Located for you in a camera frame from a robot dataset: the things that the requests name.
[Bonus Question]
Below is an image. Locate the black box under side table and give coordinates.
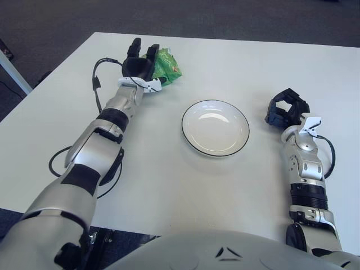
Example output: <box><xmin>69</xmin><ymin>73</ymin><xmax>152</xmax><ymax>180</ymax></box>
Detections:
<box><xmin>0</xmin><ymin>38</ymin><xmax>15</xmax><ymax>60</ymax></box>

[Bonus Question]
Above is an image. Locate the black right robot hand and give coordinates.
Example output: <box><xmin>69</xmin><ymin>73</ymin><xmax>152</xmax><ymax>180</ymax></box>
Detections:
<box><xmin>264</xmin><ymin>88</ymin><xmax>322</xmax><ymax>135</ymax></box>

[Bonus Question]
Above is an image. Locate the white plate with black rim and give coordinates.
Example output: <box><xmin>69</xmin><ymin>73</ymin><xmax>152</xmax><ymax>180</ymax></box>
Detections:
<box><xmin>181</xmin><ymin>100</ymin><xmax>250</xmax><ymax>158</ymax></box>

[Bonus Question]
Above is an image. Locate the white side table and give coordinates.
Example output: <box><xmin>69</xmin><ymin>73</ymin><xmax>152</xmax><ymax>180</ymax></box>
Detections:
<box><xmin>0</xmin><ymin>50</ymin><xmax>33</xmax><ymax>96</ymax></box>

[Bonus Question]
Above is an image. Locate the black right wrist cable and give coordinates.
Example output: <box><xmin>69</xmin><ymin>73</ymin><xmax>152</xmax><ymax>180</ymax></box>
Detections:
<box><xmin>313</xmin><ymin>134</ymin><xmax>337</xmax><ymax>178</ymax></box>

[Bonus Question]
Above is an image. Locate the black chair caster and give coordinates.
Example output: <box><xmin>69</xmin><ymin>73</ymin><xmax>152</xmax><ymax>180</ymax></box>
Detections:
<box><xmin>36</xmin><ymin>71</ymin><xmax>51</xmax><ymax>85</ymax></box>

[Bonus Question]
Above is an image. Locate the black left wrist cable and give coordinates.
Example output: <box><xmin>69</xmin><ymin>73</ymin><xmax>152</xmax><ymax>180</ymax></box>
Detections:
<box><xmin>91</xmin><ymin>57</ymin><xmax>126</xmax><ymax>113</ymax></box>

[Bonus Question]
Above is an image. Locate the grey robot torso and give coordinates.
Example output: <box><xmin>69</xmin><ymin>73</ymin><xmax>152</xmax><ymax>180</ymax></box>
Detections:
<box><xmin>106</xmin><ymin>229</ymin><xmax>338</xmax><ymax>270</ymax></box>

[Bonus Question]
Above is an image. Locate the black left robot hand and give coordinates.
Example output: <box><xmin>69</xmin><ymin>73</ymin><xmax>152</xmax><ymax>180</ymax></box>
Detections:
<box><xmin>117</xmin><ymin>38</ymin><xmax>164</xmax><ymax>93</ymax></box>

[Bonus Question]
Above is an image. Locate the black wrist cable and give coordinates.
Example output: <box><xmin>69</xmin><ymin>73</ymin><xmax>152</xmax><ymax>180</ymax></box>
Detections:
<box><xmin>313</xmin><ymin>134</ymin><xmax>337</xmax><ymax>178</ymax></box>
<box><xmin>91</xmin><ymin>57</ymin><xmax>126</xmax><ymax>113</ymax></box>

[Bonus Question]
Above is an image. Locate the thin black floor cable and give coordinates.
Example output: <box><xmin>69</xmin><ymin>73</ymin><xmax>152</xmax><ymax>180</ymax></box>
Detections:
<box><xmin>0</xmin><ymin>80</ymin><xmax>23</xmax><ymax>98</ymax></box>

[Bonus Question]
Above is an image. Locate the green snack bag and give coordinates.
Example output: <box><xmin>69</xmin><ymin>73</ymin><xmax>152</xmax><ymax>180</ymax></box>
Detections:
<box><xmin>153</xmin><ymin>48</ymin><xmax>183</xmax><ymax>88</ymax></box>

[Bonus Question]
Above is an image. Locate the black frame with metal clip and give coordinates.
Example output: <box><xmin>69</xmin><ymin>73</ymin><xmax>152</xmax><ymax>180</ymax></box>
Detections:
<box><xmin>87</xmin><ymin>227</ymin><xmax>161</xmax><ymax>253</ymax></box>

